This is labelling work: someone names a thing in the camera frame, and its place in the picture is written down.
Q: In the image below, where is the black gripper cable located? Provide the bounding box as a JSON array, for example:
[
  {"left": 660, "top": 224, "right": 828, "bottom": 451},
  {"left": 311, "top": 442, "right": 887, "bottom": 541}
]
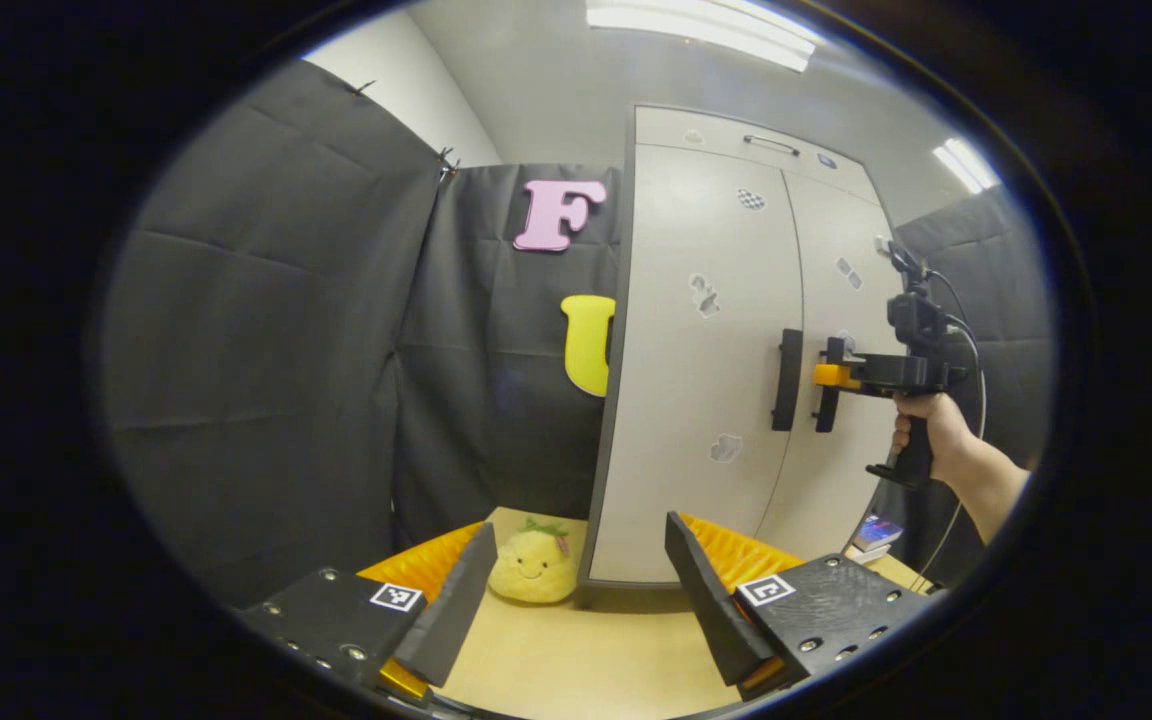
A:
[{"left": 911, "top": 268, "right": 989, "bottom": 593}]

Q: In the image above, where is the black door handle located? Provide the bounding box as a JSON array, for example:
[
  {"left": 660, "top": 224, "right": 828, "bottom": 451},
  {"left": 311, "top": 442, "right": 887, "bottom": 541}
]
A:
[
  {"left": 771, "top": 328, "right": 805, "bottom": 433},
  {"left": 814, "top": 336, "right": 845, "bottom": 434}
]

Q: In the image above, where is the yellow plush toy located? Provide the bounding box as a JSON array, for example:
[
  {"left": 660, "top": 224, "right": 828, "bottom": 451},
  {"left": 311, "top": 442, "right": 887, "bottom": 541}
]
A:
[{"left": 487, "top": 516, "right": 581, "bottom": 605}]

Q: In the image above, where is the long ceiling light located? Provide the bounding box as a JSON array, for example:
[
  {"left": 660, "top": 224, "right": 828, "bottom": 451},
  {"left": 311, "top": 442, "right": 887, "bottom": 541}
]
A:
[{"left": 586, "top": 0, "right": 827, "bottom": 73}]

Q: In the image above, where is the grey double-door shoe cabinet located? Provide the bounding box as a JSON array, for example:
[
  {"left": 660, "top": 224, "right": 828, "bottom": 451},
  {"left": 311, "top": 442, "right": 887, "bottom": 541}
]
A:
[{"left": 579, "top": 103, "right": 912, "bottom": 611}]

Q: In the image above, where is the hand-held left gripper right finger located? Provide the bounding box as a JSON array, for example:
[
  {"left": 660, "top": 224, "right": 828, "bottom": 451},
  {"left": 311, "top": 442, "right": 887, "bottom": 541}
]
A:
[{"left": 664, "top": 511, "right": 932, "bottom": 703}]

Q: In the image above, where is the grey shoe cabinet door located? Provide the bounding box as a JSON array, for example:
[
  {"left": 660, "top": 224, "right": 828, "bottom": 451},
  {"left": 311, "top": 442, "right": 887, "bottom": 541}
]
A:
[
  {"left": 588, "top": 143, "right": 805, "bottom": 586},
  {"left": 756, "top": 170, "right": 912, "bottom": 561}
]

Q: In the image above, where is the grey cabinet drawer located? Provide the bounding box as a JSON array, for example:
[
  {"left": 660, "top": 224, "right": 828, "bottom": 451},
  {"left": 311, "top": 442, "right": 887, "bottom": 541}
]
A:
[{"left": 633, "top": 105, "right": 882, "bottom": 206}]

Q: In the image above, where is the blue cover book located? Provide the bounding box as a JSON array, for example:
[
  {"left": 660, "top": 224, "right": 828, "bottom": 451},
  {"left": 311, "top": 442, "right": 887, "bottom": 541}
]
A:
[{"left": 851, "top": 514, "right": 905, "bottom": 551}]

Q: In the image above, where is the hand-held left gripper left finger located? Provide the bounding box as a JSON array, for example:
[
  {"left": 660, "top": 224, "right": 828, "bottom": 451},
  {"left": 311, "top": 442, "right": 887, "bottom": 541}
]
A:
[{"left": 236, "top": 521, "right": 499, "bottom": 703}]

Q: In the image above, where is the black backdrop cloth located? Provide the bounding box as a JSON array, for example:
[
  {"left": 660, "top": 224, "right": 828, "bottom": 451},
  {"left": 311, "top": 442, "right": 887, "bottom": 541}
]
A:
[
  {"left": 871, "top": 185, "right": 1055, "bottom": 591},
  {"left": 101, "top": 58, "right": 627, "bottom": 611}
]

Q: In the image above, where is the small ceiling light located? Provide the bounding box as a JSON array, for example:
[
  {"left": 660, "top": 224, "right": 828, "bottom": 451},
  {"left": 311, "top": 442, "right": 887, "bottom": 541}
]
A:
[{"left": 932, "top": 137, "right": 1003, "bottom": 195}]

